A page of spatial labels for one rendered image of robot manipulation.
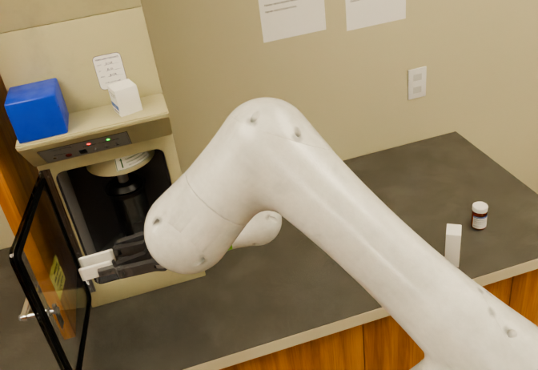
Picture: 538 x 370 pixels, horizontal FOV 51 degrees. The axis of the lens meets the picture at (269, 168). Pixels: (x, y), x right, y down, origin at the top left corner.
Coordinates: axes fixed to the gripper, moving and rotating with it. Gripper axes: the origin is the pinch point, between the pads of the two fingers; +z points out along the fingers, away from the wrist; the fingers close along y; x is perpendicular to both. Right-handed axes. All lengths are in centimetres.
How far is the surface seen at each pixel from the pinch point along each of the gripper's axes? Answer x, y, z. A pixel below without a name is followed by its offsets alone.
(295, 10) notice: -23, -69, -69
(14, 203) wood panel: -9.4, -17.1, 15.2
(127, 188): 2.4, -31.4, -7.8
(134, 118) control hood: -23.3, -15.0, -15.0
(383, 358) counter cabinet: 58, 0, -63
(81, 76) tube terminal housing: -31.2, -26.1, -6.0
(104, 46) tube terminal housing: -36.7, -26.0, -12.6
